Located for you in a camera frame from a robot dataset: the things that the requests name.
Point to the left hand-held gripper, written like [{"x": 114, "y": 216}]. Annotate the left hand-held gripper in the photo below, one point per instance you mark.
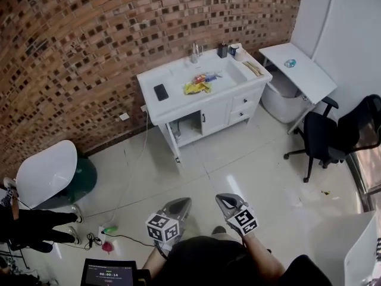
[{"x": 162, "y": 228}]

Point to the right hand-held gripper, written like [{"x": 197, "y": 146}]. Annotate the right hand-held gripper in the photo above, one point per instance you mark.
[{"x": 242, "y": 220}]

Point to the person's right forearm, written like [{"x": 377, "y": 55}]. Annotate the person's right forearm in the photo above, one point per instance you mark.
[{"x": 262, "y": 258}]

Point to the person's left forearm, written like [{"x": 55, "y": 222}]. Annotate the person's left forearm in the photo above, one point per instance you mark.
[{"x": 153, "y": 264}]

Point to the white fixed cabinet door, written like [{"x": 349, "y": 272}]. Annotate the white fixed cabinet door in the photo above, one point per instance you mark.
[{"x": 215, "y": 116}]

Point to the white vanity cabinet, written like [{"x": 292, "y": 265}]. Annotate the white vanity cabinet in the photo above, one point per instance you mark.
[{"x": 178, "y": 106}]

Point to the person's right dark shoe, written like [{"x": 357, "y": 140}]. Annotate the person's right dark shoe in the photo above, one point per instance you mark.
[{"x": 219, "y": 230}]

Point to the person's black shirt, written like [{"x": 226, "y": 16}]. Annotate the person's black shirt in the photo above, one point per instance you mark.
[{"x": 214, "y": 264}]

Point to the grey drain pipe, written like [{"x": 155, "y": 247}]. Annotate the grey drain pipe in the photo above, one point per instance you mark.
[{"x": 178, "y": 130}]

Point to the dark green round bin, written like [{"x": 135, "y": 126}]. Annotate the dark green round bin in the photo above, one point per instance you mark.
[{"x": 86, "y": 177}]

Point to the black tablet screen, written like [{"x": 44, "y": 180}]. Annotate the black tablet screen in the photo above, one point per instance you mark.
[{"x": 108, "y": 274}]

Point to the white round tub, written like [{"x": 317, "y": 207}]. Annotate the white round tub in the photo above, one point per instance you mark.
[{"x": 282, "y": 103}]

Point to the black smartphone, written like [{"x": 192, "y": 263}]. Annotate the black smartphone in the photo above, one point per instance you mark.
[{"x": 161, "y": 92}]

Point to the black office chair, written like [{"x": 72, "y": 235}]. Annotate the black office chair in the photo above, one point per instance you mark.
[{"x": 324, "y": 136}]

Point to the yellow snack packet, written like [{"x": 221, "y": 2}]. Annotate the yellow snack packet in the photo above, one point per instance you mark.
[{"x": 195, "y": 88}]

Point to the blue snack packet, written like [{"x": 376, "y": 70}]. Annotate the blue snack packet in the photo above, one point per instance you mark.
[{"x": 210, "y": 77}]

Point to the red snack packet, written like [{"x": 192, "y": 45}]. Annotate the red snack packet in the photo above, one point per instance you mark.
[{"x": 199, "y": 78}]

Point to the bundle of bamboo strips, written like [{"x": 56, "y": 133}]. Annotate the bundle of bamboo strips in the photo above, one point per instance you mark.
[{"x": 253, "y": 68}]

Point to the white shell chair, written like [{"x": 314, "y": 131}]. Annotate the white shell chair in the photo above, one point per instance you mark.
[{"x": 44, "y": 174}]

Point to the white board panel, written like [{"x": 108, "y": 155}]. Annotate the white board panel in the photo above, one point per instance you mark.
[{"x": 363, "y": 249}]

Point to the white folding table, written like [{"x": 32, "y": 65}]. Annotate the white folding table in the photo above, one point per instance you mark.
[{"x": 300, "y": 76}]

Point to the white cup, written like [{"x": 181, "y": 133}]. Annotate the white cup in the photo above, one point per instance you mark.
[{"x": 240, "y": 54}]

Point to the bluish tape roll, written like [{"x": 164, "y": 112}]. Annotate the bluish tape roll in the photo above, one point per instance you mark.
[{"x": 290, "y": 63}]

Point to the dark blue mug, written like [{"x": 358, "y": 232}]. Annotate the dark blue mug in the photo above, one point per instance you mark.
[{"x": 233, "y": 50}]

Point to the black soap dispenser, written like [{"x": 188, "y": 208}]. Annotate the black soap dispenser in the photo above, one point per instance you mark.
[{"x": 222, "y": 50}]

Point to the chrome faucet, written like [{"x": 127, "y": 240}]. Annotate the chrome faucet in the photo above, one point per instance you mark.
[{"x": 195, "y": 52}]

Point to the cluttered metal rack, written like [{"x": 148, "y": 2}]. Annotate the cluttered metal rack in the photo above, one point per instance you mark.
[{"x": 9, "y": 270}]

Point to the white wall socket plate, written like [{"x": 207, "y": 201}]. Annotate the white wall socket plate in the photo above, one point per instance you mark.
[{"x": 124, "y": 116}]

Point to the window frame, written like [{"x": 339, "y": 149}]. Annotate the window frame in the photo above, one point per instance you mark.
[{"x": 367, "y": 174}]

